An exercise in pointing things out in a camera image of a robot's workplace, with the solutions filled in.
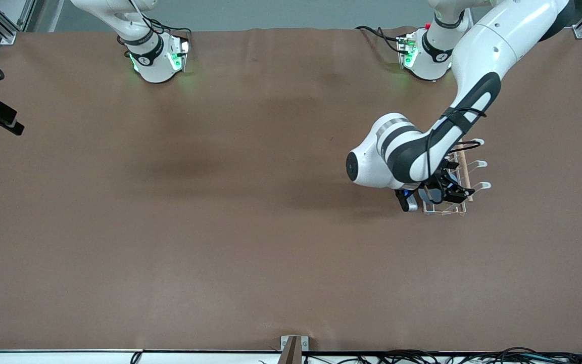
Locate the blue plastic cup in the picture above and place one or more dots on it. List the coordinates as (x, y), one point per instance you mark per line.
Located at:
(430, 194)

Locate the metal bracket with post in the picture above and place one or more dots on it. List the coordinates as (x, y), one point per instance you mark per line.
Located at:
(293, 349)

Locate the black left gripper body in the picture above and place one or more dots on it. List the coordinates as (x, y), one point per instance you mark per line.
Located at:
(444, 185)

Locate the brown table cover mat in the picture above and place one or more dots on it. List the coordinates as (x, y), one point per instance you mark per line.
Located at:
(220, 227)

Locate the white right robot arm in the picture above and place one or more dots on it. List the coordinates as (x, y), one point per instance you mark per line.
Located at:
(152, 65)

